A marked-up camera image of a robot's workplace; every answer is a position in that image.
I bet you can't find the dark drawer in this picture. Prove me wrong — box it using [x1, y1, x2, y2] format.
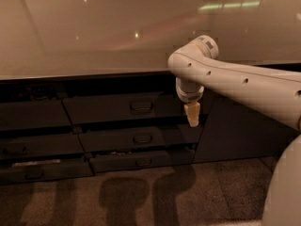
[79, 124, 202, 152]
[90, 148, 194, 173]
[0, 101, 71, 131]
[0, 134, 83, 159]
[63, 92, 182, 123]
[0, 158, 92, 185]

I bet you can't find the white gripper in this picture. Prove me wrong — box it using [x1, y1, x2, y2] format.
[176, 78, 204, 127]

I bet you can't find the dark cabinet door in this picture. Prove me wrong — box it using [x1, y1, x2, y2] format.
[193, 63, 301, 164]

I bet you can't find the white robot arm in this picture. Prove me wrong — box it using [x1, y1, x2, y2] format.
[167, 35, 301, 226]

